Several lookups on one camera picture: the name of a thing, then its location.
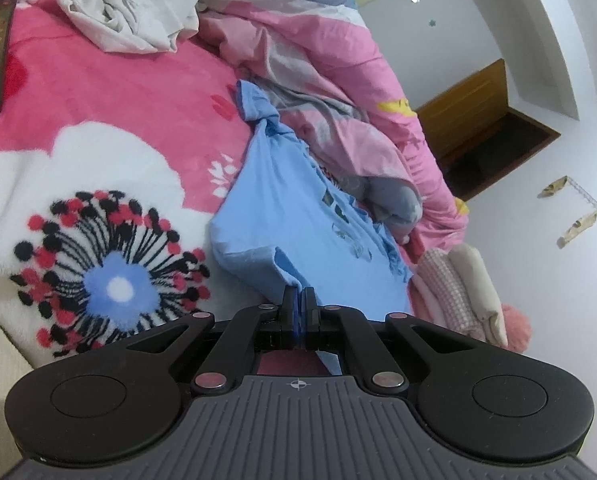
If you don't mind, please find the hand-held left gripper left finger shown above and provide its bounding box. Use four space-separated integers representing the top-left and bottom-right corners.
126 285 300 394

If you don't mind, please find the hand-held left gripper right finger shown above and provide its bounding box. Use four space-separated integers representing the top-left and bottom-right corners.
302 286 472 394

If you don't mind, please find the blue t-shirt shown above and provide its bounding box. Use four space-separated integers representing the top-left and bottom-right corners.
209 79 414 376

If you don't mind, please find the pink fuzzy item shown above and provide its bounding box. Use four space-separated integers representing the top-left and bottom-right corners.
501 304 533 355

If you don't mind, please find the wooden door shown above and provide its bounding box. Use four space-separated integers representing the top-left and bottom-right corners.
416 58 562 201

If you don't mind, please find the pink grey floral duvet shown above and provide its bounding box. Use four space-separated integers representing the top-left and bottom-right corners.
198 0 469 246

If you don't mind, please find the white shirt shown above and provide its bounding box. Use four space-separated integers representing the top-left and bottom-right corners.
56 0 204 53

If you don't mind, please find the torn wall tape scrap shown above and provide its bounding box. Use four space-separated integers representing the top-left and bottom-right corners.
557 210 597 249
537 176 597 209

